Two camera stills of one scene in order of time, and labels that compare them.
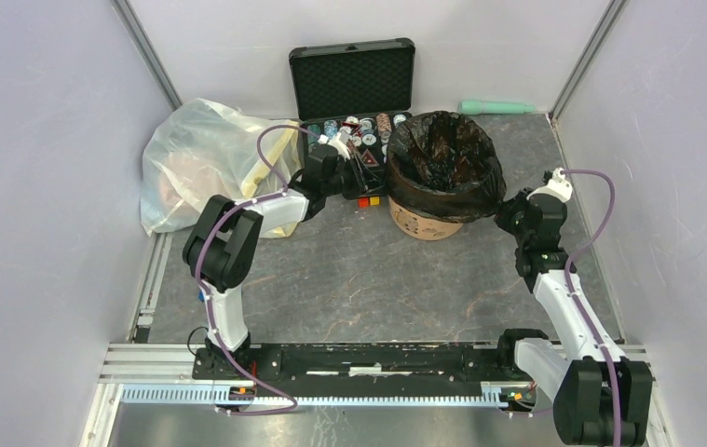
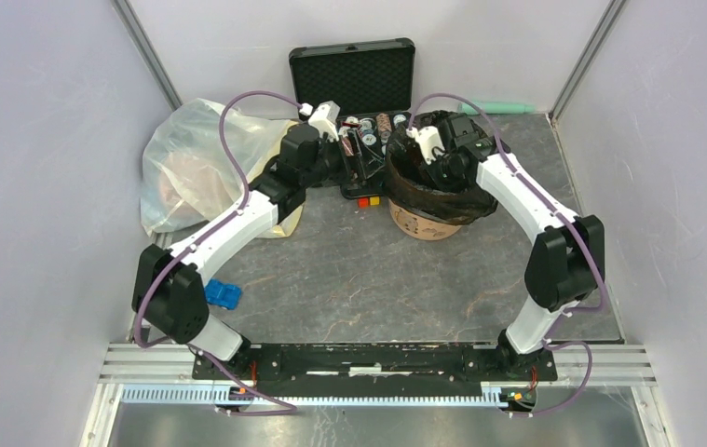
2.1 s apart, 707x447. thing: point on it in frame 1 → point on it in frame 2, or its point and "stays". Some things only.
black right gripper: [506, 209] → [431, 171]
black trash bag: [441, 166] stays
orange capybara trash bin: [421, 227] stays
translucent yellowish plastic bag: [206, 150] stays
